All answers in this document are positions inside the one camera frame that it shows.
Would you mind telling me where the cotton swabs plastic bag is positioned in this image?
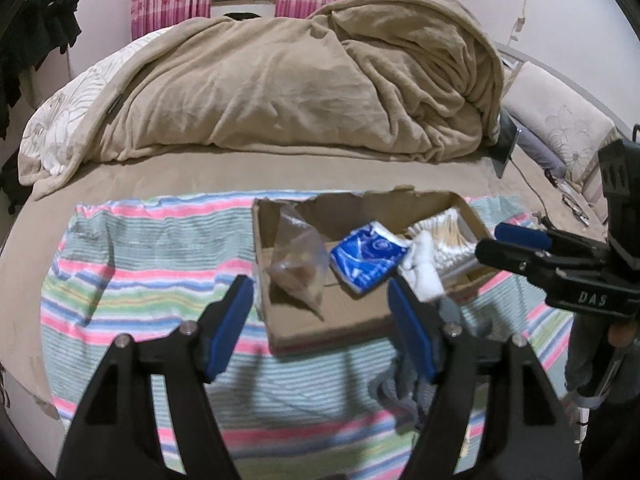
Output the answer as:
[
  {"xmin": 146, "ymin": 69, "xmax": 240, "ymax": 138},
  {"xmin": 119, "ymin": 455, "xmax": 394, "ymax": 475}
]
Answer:
[{"xmin": 406, "ymin": 207, "xmax": 477, "ymax": 281}]

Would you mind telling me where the white sock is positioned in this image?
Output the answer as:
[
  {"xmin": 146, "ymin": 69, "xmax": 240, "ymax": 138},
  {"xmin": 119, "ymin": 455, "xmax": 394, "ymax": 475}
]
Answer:
[{"xmin": 398, "ymin": 231, "xmax": 445, "ymax": 302}]

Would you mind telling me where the blue tissue pack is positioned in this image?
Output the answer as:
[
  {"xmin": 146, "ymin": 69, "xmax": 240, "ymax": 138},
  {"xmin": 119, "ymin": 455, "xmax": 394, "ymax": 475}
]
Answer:
[{"xmin": 329, "ymin": 221, "xmax": 409, "ymax": 295}]

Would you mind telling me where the brown cardboard box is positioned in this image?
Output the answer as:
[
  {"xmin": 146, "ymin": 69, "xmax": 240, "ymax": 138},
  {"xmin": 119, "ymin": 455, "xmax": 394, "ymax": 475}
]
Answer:
[{"xmin": 252, "ymin": 188, "xmax": 495, "ymax": 354}]

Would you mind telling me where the clear plastic snack bag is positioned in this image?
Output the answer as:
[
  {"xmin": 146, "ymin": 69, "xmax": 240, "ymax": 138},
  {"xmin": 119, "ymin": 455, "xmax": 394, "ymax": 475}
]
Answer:
[{"xmin": 266, "ymin": 204, "xmax": 329, "ymax": 321}]

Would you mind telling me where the gloved right hand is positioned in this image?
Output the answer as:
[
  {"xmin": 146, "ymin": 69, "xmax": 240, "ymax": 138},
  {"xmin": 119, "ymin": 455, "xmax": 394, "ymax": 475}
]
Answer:
[{"xmin": 565, "ymin": 313, "xmax": 639, "ymax": 410}]

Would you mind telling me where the black tablet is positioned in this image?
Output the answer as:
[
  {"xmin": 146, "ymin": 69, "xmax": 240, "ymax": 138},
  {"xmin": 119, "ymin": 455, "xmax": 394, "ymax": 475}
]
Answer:
[{"xmin": 488, "ymin": 110, "xmax": 520, "ymax": 179}]

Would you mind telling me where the beige floral pillow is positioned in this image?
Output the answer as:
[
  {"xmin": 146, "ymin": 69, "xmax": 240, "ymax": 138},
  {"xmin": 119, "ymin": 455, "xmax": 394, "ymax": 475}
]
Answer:
[{"xmin": 502, "ymin": 62, "xmax": 618, "ymax": 186}]

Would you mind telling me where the striped pastel towel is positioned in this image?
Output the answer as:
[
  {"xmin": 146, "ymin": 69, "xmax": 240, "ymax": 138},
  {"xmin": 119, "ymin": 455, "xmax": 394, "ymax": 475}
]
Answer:
[{"xmin": 39, "ymin": 190, "xmax": 576, "ymax": 480}]

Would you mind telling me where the tan fleece blanket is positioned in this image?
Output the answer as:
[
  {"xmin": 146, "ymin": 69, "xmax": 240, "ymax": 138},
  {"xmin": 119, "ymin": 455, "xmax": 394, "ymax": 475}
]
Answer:
[{"xmin": 25, "ymin": 0, "xmax": 504, "ymax": 200}]

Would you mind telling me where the white floral duvet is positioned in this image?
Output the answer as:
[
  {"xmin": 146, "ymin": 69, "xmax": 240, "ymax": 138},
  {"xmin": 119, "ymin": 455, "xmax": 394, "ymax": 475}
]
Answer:
[{"xmin": 17, "ymin": 26, "xmax": 171, "ymax": 185}]

